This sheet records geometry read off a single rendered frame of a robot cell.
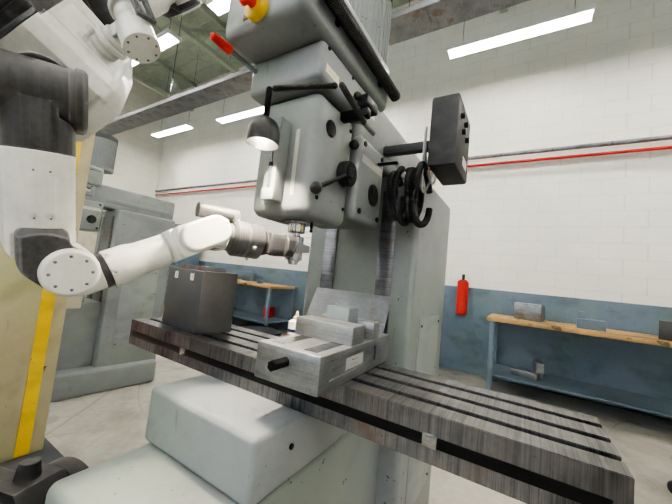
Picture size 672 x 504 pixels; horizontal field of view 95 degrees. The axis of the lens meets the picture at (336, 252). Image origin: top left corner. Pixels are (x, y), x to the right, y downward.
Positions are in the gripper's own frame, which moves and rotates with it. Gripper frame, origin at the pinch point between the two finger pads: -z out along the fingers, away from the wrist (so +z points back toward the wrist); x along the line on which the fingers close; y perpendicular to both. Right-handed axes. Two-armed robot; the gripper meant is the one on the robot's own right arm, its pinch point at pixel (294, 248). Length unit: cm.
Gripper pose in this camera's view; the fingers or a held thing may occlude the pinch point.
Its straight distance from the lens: 86.3
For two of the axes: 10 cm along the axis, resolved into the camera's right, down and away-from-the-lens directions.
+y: -1.1, 9.9, -0.8
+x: -6.4, 0.0, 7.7
